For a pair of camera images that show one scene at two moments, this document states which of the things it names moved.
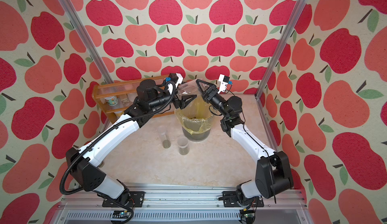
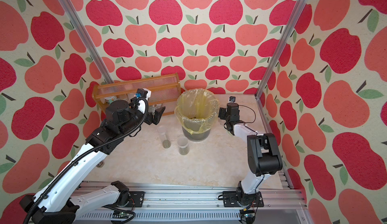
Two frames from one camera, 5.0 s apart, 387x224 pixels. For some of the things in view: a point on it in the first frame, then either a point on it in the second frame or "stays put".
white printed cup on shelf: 112,100 stays put
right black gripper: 206,97 → 223,112
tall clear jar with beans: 163,132 stays put
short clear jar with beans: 184,149 stays put
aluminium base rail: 186,204 stays put
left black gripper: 182,103 → 157,115
